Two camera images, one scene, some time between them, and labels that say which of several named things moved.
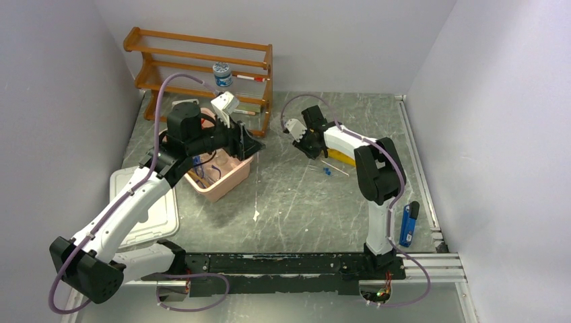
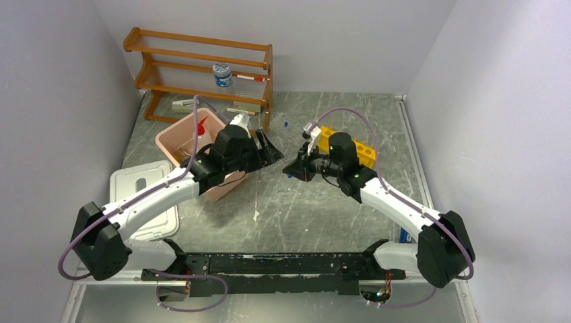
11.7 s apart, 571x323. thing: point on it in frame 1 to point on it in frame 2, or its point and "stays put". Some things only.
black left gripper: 239,143 to 264,157
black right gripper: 299,145 to 300,169
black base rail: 231,273 stays put
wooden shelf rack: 174,64 stays put
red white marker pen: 256,79 stays put
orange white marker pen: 244,112 stays put
